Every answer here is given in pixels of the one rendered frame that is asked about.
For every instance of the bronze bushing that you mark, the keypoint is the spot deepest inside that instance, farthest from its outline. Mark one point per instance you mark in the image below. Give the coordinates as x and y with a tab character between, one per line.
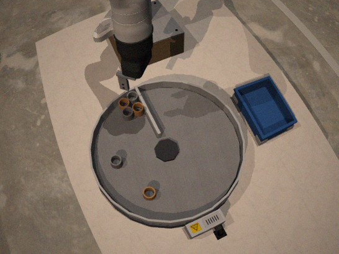
124	101
138	105
149	189

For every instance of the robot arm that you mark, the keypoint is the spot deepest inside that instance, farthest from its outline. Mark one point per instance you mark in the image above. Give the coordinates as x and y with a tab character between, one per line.
130	11

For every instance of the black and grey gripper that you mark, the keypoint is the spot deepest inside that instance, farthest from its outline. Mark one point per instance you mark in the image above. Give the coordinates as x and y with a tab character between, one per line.
134	44

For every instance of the grey metal ring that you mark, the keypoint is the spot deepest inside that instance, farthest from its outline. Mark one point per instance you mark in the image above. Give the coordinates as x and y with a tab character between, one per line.
132	94
114	157
125	110

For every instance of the blue square tray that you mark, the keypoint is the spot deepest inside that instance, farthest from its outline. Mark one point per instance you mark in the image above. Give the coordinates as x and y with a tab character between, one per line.
264	108

